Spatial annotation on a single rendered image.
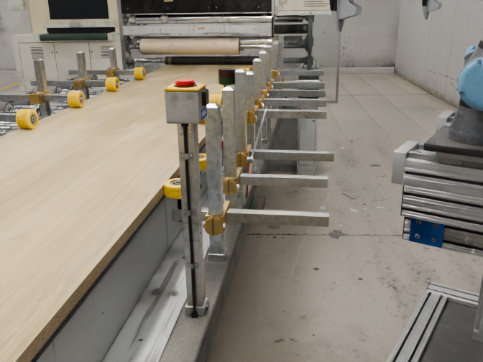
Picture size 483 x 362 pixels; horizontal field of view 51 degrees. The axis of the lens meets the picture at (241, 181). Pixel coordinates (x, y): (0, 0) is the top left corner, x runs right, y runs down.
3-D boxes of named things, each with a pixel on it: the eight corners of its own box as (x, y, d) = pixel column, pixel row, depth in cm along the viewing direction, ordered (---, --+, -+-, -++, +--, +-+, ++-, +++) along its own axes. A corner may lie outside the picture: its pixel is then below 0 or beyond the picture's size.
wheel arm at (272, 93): (325, 95, 254) (325, 88, 252) (325, 97, 250) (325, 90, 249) (226, 95, 261) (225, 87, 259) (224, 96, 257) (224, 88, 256)
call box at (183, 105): (208, 120, 107) (206, 82, 105) (200, 128, 101) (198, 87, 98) (175, 119, 108) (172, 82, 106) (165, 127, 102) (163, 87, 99)
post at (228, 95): (238, 231, 169) (235, 85, 154) (236, 235, 166) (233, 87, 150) (227, 230, 170) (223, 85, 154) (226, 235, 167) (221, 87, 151)
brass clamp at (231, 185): (244, 181, 171) (244, 166, 169) (238, 195, 158) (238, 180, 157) (226, 180, 172) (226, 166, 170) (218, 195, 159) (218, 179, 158)
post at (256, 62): (261, 163, 239) (261, 58, 223) (261, 165, 236) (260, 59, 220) (254, 162, 240) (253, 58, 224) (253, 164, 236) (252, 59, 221)
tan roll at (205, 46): (305, 53, 404) (306, 36, 400) (305, 54, 392) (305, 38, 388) (131, 53, 424) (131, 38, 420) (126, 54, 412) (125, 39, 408)
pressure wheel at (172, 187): (184, 211, 151) (182, 174, 147) (200, 219, 145) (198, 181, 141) (161, 218, 146) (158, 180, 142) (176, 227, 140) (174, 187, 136)
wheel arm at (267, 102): (325, 105, 230) (325, 97, 229) (325, 107, 227) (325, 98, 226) (216, 104, 237) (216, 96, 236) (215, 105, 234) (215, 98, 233)
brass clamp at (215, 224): (232, 216, 148) (232, 200, 147) (224, 236, 136) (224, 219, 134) (211, 215, 149) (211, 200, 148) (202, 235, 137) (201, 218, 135)
